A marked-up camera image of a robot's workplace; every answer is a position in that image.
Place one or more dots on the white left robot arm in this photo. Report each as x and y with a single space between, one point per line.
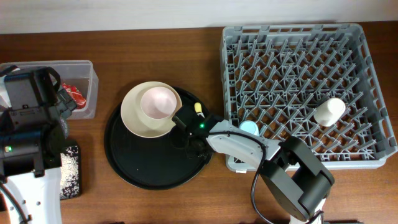
34 130

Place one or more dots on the yellow plastic fork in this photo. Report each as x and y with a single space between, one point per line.
198 109

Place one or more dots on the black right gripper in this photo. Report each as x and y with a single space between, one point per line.
190 152

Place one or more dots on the pile of rice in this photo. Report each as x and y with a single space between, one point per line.
70 179

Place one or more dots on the grey dishwasher rack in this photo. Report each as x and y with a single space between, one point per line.
277 75

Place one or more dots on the pink bowl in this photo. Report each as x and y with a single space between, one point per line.
158 103

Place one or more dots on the red candy wrapper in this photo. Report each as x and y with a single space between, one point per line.
76 95

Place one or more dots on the white plastic cup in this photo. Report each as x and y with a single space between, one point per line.
329 112

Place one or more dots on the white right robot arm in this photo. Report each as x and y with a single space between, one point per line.
299 182

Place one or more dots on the clear plastic waste bin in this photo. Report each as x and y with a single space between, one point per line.
79 73

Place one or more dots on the beige round plate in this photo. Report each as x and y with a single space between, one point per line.
136 121

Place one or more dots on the light blue plastic cup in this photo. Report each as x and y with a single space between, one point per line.
250 127

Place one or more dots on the black rectangular food tray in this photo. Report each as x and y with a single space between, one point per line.
72 149

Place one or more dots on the black round tray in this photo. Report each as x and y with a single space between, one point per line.
153 164

